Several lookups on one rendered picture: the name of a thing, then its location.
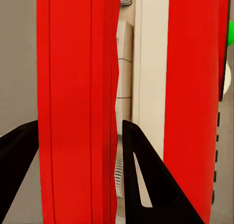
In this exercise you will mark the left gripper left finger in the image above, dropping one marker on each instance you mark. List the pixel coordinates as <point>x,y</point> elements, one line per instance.
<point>17,151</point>

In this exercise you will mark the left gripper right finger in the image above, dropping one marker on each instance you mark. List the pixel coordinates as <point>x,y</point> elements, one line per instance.
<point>169,203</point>

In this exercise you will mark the radio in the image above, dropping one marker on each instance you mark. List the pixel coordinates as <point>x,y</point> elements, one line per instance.
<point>157,63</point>

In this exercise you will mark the coffee table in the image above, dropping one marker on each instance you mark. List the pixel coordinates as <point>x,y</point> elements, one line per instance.
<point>19,106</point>

